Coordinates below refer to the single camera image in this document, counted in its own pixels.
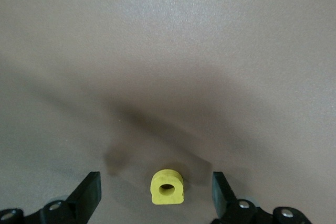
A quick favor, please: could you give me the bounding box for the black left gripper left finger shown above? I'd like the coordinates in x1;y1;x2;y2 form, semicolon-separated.
0;171;102;224

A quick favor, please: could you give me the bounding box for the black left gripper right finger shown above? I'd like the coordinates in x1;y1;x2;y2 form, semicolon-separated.
211;171;313;224

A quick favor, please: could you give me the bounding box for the yellow foam letter D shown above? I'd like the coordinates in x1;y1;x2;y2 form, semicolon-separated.
150;168;184;205

